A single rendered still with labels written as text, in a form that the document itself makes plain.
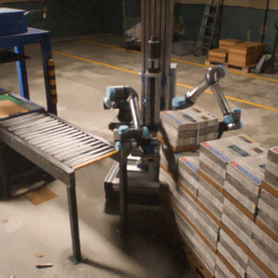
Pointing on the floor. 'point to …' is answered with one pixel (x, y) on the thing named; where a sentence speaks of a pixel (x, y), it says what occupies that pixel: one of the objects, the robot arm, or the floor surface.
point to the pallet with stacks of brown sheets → (236, 54)
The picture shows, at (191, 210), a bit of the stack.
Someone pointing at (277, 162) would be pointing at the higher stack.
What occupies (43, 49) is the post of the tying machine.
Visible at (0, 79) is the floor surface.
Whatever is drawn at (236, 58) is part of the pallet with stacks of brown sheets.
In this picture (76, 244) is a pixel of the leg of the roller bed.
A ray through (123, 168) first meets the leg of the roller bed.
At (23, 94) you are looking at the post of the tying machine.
